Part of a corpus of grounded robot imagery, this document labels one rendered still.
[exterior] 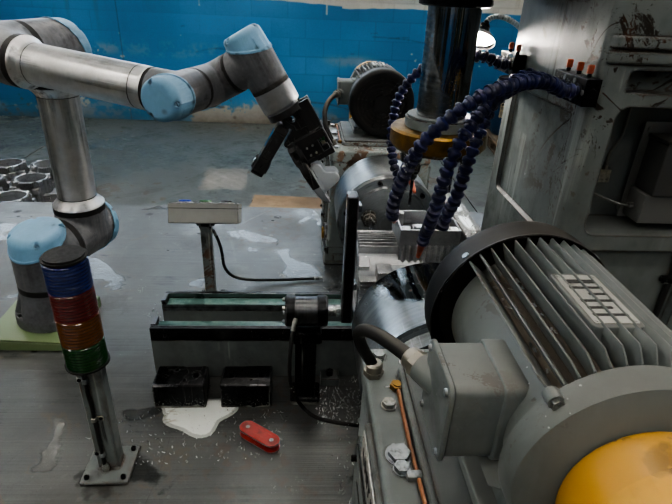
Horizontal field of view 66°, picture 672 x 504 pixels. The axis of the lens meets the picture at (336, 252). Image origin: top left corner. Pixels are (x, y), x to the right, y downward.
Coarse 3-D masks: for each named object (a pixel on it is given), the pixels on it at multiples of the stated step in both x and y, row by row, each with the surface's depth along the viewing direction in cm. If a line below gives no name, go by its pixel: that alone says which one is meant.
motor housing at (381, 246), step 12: (360, 240) 104; (372, 240) 104; (384, 240) 104; (396, 240) 104; (360, 252) 103; (372, 252) 103; (384, 252) 104; (396, 252) 104; (372, 264) 102; (396, 264) 103; (408, 264) 103; (360, 276) 102; (372, 276) 102; (360, 288) 101
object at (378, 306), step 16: (400, 272) 83; (416, 272) 82; (432, 272) 81; (384, 288) 82; (400, 288) 80; (416, 288) 78; (368, 304) 83; (384, 304) 79; (400, 304) 76; (416, 304) 75; (352, 320) 89; (368, 320) 80; (384, 320) 76; (400, 320) 73; (416, 320) 72; (400, 336) 71; (416, 336) 71
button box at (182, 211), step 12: (168, 204) 125; (180, 204) 125; (192, 204) 125; (204, 204) 125; (216, 204) 125; (228, 204) 126; (240, 204) 130; (168, 216) 125; (180, 216) 125; (192, 216) 125; (204, 216) 126; (216, 216) 126; (228, 216) 126; (240, 216) 130
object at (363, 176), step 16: (368, 160) 135; (384, 160) 133; (400, 160) 136; (352, 176) 131; (368, 176) 125; (384, 176) 123; (336, 192) 138; (368, 192) 124; (384, 192) 124; (416, 192) 125; (336, 208) 132; (368, 208) 125; (384, 208) 126; (400, 208) 126; (416, 208) 126; (384, 224) 128
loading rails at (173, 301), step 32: (192, 320) 116; (224, 320) 117; (256, 320) 117; (160, 352) 108; (192, 352) 108; (224, 352) 108; (256, 352) 109; (320, 352) 110; (352, 352) 110; (320, 384) 110
